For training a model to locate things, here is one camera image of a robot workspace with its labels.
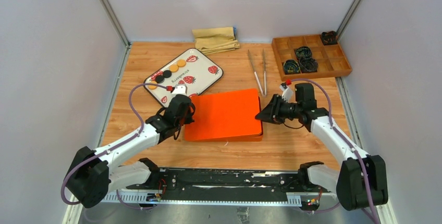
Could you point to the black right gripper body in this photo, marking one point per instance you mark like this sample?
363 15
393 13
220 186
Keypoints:
287 110

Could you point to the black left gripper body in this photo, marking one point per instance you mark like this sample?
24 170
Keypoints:
186 120

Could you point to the orange box lid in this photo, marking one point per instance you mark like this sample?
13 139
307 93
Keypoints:
222 115

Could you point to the orange compartment cookie box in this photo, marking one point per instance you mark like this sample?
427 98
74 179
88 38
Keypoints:
224 138

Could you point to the white strawberry tray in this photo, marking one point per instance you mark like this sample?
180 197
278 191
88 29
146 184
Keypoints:
199 74

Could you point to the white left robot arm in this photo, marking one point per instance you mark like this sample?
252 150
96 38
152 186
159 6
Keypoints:
94 173

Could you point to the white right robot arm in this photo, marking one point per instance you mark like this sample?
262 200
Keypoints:
361 181

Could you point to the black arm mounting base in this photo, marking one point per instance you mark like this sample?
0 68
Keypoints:
226 186

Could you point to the round yellow cookie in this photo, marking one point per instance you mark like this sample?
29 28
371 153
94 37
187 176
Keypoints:
152 85
181 63
173 68

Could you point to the black sandwich cookie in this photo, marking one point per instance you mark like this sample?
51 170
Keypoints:
167 74
159 79

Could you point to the wooden compartment organizer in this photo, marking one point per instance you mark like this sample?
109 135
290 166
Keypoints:
331 59

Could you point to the dark rolled item in corner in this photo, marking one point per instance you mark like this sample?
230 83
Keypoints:
329 38

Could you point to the folded yellow cloth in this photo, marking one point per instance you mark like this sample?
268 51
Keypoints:
216 40

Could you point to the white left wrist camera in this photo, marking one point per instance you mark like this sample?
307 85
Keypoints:
177 89

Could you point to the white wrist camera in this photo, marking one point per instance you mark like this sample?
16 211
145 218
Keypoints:
177 89
287 92

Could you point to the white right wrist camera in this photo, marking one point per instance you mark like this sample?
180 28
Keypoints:
287 92

